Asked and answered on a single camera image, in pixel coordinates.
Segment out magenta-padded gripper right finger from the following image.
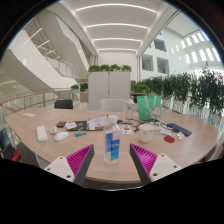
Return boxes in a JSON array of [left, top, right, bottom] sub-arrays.
[[129, 143, 184, 186]]

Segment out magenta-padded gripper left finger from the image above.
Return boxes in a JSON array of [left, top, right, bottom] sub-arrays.
[[43, 143, 96, 187]]

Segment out clear blue-labelled water bottle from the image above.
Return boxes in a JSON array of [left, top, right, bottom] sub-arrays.
[[103, 114, 122, 166]]

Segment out white mug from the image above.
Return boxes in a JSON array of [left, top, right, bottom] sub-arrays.
[[138, 123, 155, 144]]

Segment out white computer mouse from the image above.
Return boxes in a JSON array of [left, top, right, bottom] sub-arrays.
[[53, 130, 70, 142]]

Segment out flat round red coaster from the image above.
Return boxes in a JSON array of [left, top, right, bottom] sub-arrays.
[[163, 135, 176, 144]]

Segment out black wallet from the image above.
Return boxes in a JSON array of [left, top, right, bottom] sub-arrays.
[[64, 120, 88, 132]]

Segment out colourful sticker sheet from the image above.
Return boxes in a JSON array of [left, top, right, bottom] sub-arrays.
[[119, 124, 134, 135]]

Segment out white paper booklet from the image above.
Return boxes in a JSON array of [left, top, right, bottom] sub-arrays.
[[86, 114, 109, 131]]

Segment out dark blue keyboard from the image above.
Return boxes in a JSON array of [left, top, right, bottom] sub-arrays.
[[166, 122, 193, 137]]

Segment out white power strip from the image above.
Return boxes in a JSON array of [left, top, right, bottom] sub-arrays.
[[36, 125, 49, 143]]

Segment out clear white-lidded shaker bottle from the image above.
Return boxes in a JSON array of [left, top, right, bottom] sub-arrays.
[[123, 98, 136, 123]]

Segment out green tote bag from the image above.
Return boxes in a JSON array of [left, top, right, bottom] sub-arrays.
[[136, 95, 163, 122]]

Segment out white chair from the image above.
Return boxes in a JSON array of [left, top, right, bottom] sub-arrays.
[[100, 98, 127, 112]]

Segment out potted green plants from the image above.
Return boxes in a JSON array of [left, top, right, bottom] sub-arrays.
[[69, 83, 89, 103]]

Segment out low planter with plants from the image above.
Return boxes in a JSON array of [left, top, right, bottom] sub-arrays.
[[130, 83, 151, 101]]

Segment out black and red chair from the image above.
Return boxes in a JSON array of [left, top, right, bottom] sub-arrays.
[[0, 128, 22, 162]]

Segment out glass balcony railing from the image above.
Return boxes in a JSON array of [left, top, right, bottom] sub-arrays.
[[0, 89, 73, 114]]

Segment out white cabinet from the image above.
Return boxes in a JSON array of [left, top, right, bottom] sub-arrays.
[[87, 70, 132, 111]]

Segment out green plant hedge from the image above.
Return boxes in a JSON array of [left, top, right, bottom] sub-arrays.
[[136, 63, 224, 118]]

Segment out green plants on cabinet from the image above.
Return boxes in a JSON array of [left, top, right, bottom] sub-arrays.
[[87, 63, 133, 73]]

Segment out ceiling light strips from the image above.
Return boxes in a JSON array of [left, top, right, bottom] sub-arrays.
[[74, 3, 158, 53]]

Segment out black cables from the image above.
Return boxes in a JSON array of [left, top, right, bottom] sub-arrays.
[[117, 118, 174, 132]]

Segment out white power strip cable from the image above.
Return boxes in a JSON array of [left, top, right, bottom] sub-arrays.
[[34, 140, 46, 168]]

